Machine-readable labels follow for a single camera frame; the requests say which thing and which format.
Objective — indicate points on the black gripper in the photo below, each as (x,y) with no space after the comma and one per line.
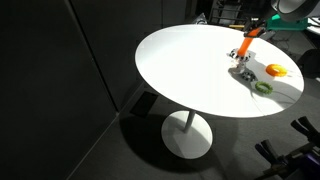
(256,24)

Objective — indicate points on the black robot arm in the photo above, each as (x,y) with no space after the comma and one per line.
(295,8)

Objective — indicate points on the black metal shelf rack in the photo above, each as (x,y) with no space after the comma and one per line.
(226,11)

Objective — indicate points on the round white table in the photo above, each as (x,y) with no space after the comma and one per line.
(190,70)

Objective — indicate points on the black flat floor panel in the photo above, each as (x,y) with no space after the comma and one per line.
(144,104)

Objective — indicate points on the purple clamp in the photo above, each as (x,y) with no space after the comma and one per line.
(311,163)

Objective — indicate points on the teal camera mount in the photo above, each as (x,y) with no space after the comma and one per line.
(286,23)

